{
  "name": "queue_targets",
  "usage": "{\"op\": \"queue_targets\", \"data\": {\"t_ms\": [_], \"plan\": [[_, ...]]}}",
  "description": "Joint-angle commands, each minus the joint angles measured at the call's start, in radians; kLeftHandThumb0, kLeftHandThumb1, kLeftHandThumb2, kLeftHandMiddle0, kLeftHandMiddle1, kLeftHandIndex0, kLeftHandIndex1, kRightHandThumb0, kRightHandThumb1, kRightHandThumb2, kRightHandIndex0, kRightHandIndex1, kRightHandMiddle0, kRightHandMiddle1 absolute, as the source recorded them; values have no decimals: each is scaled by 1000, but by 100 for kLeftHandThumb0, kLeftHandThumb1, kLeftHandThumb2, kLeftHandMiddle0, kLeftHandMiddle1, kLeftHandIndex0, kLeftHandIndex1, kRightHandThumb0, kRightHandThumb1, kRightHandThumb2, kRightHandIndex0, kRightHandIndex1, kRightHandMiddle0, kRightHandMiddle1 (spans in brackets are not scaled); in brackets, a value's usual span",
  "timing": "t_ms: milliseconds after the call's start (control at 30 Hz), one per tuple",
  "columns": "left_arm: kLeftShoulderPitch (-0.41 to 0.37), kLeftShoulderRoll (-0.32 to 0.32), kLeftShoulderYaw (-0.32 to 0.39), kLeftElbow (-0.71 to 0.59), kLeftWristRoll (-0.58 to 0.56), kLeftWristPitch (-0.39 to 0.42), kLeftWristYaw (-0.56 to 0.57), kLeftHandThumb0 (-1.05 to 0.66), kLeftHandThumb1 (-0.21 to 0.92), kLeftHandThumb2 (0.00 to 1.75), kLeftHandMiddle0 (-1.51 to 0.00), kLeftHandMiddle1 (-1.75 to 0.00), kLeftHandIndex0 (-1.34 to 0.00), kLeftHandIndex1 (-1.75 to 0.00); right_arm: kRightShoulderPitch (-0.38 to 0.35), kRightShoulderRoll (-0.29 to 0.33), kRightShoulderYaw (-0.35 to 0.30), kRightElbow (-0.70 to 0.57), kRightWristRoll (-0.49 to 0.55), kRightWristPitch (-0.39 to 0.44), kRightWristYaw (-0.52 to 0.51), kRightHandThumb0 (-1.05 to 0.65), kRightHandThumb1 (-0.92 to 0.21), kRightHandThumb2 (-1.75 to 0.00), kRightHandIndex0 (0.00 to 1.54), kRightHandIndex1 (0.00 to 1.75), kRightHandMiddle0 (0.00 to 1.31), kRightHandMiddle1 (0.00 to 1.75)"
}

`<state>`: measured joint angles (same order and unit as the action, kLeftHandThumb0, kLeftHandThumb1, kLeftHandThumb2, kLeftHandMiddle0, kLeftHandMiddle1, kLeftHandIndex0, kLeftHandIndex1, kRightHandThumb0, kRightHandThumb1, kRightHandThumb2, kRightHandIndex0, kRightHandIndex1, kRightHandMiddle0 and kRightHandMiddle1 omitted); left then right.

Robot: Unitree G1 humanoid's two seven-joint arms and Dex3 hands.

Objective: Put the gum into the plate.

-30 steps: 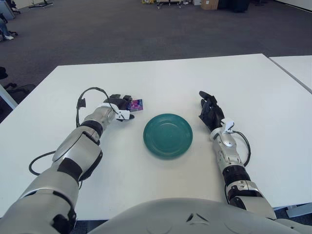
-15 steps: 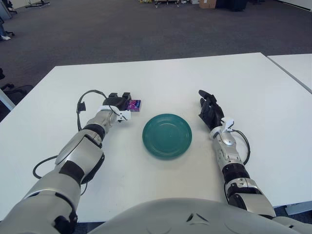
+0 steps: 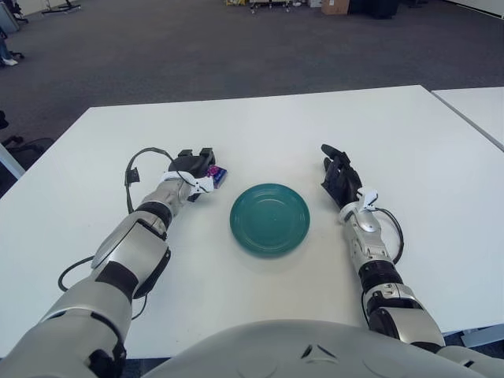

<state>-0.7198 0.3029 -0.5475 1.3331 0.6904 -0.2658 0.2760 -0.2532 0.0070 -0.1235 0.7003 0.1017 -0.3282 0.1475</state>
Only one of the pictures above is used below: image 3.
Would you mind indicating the purple gum pack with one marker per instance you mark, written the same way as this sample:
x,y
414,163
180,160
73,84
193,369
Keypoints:
x,y
220,176

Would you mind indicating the person leg with white shoe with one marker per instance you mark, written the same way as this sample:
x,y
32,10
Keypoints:
x,y
8,61

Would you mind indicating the black cabinet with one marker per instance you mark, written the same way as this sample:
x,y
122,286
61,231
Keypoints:
x,y
374,8

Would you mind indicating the chair casters cluster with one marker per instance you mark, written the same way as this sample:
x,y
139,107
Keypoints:
x,y
275,4

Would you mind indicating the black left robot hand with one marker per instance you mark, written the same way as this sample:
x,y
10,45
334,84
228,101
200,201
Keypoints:
x,y
189,164

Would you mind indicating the white desk panel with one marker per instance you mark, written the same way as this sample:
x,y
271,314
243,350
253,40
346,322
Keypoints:
x,y
10,159

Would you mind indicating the adjoining white table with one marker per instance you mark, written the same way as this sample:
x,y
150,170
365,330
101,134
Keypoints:
x,y
476,106

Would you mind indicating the black office chair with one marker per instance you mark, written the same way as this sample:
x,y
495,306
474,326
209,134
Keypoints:
x,y
33,147

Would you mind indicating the grey robot torso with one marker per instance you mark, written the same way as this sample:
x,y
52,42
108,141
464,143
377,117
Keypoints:
x,y
315,354

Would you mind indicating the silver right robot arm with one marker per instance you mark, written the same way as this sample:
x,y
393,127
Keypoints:
x,y
374,240

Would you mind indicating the cardboard box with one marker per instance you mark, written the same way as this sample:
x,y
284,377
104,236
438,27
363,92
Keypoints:
x,y
334,6

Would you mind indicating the white table frame rail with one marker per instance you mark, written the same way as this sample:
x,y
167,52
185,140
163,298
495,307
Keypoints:
x,y
482,336

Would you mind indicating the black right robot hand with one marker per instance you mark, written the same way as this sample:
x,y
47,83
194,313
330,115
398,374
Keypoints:
x,y
342,183

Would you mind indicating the green round plate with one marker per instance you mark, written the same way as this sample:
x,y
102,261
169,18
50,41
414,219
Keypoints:
x,y
271,220

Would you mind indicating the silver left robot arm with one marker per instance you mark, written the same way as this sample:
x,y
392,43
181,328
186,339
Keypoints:
x,y
130,244

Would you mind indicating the black floor stand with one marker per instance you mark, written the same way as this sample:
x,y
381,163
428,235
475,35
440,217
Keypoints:
x,y
59,8

